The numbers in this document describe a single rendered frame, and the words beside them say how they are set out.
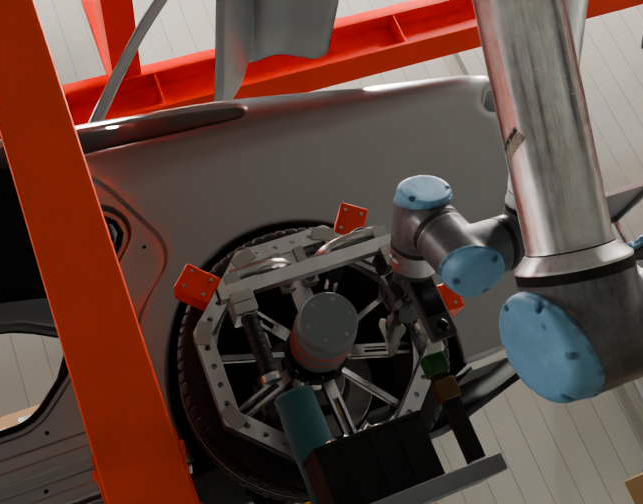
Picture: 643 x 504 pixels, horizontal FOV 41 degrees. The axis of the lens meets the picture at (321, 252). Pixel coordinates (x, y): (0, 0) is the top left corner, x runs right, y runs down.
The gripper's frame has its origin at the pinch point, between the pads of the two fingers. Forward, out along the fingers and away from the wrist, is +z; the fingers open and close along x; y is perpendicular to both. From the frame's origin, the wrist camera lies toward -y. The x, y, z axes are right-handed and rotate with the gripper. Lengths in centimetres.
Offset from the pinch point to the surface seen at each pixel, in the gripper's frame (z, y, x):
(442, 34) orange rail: 127, 314, -208
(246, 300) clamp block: 4.4, 28.0, 22.2
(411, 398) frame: 33.4, 11.7, -10.6
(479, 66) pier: 246, 446, -338
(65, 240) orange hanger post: 1, 56, 52
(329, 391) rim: 39.8, 25.5, 3.4
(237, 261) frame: 16, 52, 16
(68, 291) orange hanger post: 6, 46, 55
